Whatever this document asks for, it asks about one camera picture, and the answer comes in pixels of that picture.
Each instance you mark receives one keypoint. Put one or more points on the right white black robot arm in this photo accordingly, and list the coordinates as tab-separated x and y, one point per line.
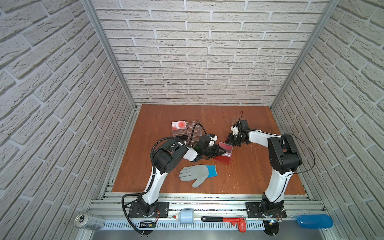
284	158

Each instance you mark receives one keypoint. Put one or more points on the red black pipe wrench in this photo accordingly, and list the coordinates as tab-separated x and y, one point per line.
239	222

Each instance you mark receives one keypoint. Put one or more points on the clear acrylic card organizer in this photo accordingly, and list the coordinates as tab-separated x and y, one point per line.
188	133

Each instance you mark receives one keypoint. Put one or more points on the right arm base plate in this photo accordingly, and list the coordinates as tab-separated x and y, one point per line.
265	210

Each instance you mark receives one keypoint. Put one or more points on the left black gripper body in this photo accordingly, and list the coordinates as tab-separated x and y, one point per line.
211	151

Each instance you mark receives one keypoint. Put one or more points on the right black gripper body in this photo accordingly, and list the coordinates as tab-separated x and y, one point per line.
235	140

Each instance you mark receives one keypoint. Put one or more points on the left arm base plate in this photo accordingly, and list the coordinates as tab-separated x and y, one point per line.
161	209

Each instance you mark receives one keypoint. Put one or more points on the blue plastic bottle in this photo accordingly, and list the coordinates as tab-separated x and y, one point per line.
315	221

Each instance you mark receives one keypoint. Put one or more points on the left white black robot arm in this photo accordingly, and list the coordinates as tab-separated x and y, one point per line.
165	155

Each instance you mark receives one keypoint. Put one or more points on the silver drink can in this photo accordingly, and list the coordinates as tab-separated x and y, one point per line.
89	221

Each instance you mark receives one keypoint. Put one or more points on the red white card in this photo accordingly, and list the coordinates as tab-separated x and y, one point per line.
179	125

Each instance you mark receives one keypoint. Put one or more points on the grey blue work glove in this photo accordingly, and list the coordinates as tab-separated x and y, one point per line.
198	174

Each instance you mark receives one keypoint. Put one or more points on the white plastic bottle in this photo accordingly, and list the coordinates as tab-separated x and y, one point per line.
185	216

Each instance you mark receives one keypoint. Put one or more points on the aluminium rail frame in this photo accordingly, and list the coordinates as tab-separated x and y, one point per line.
213	205

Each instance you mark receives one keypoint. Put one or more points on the red leather card holder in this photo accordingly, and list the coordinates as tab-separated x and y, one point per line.
225	153

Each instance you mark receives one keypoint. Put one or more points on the black round foot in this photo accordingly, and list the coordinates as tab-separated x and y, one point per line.
271	228

